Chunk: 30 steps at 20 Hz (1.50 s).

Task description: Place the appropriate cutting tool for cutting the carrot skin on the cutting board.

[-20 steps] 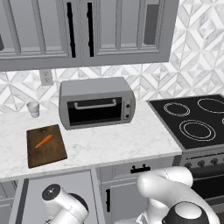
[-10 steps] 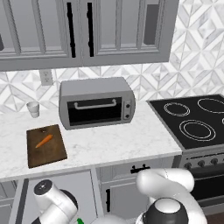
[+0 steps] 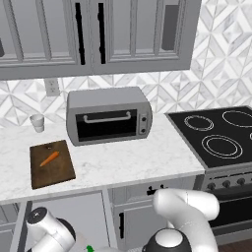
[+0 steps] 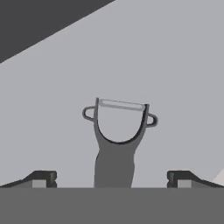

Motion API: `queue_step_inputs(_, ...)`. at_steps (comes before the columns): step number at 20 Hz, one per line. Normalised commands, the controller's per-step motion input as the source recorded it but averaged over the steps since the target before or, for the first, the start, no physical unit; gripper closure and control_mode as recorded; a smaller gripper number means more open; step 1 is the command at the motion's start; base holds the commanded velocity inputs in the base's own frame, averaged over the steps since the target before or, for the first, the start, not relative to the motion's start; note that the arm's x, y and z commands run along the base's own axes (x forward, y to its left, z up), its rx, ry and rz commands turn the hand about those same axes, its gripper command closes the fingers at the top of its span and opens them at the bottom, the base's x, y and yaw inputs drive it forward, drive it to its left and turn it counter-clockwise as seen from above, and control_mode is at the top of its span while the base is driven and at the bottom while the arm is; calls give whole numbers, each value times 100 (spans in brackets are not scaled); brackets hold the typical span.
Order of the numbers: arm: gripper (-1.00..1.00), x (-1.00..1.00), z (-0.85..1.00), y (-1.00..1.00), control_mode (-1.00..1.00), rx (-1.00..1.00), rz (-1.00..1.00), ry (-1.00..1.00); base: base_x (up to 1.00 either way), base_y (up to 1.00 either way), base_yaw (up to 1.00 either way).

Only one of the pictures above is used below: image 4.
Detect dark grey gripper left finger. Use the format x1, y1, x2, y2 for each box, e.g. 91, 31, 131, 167
0, 170, 58, 189

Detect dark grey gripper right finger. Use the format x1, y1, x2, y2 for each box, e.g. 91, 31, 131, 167
166, 170, 224, 189

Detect dark grey vegetable peeler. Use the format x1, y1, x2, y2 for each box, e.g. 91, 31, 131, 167
81, 97, 159, 189

